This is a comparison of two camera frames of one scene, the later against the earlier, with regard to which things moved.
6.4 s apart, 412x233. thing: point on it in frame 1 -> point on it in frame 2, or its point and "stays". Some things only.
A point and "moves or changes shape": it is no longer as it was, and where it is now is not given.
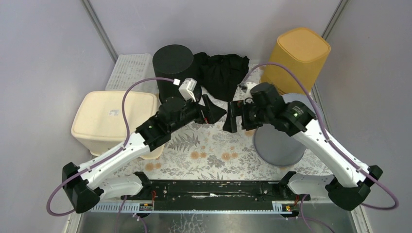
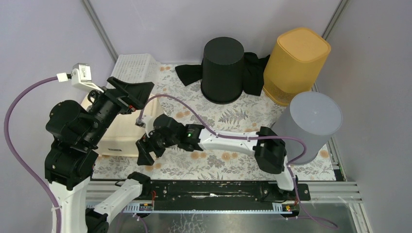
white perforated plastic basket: x=129 y=69 stays
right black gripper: x=238 y=108 -> x=144 y=158
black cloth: x=221 y=74 -> x=253 y=73
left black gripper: x=203 y=108 -> x=119 y=97
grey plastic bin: x=276 y=147 moves or changes shape
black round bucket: x=174 y=61 -> x=223 y=70
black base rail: x=216 y=194 stays
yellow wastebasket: x=302 y=51 stays
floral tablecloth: x=206 y=149 stays
